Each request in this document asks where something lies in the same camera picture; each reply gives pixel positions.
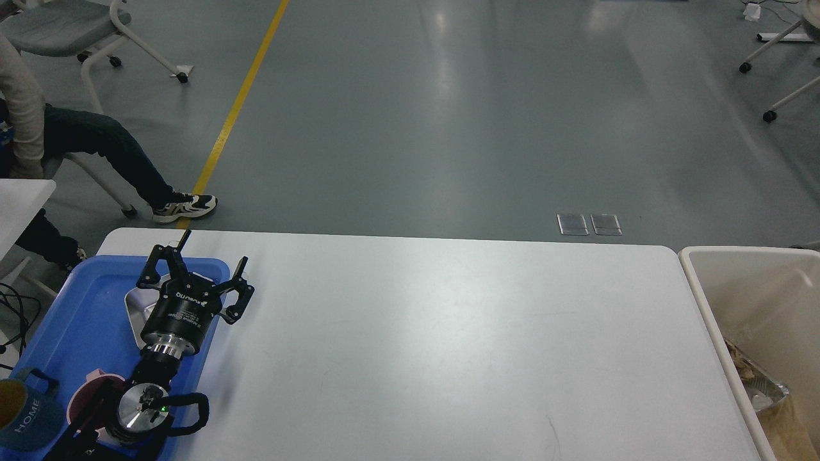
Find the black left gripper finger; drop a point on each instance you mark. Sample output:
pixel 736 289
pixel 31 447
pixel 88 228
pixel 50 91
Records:
pixel 171 255
pixel 238 284

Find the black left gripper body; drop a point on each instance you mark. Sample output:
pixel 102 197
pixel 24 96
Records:
pixel 182 314

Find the stainless steel rectangular dish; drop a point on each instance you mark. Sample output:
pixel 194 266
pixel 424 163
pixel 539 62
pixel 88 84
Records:
pixel 138 307

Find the pink plastic mug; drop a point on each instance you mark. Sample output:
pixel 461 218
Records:
pixel 83 396

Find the aluminium foil container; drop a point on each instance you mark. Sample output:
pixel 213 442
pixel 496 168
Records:
pixel 763 391

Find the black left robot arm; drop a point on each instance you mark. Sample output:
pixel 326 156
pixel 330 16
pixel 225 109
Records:
pixel 169 321

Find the blue plastic tray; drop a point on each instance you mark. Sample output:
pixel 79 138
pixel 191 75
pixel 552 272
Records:
pixel 88 327

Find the white side table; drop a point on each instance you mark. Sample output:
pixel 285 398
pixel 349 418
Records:
pixel 20 202

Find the dark blue home mug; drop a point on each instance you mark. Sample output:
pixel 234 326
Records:
pixel 31 417

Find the person in dark trousers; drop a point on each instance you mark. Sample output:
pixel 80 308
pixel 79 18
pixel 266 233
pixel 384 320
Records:
pixel 41 130

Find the grey office chair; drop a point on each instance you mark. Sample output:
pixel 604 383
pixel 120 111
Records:
pixel 88 30

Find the left floor socket plate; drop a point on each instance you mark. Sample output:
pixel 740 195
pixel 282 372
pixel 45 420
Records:
pixel 572 224

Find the floor socket plate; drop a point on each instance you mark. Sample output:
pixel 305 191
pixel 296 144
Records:
pixel 605 224
pixel 572 224

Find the right floor socket plate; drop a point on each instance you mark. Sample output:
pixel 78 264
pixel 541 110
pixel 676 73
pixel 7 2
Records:
pixel 605 224

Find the white plastic bin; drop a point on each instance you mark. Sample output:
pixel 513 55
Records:
pixel 763 301

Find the white power adapter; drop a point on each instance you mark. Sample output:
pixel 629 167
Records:
pixel 752 12

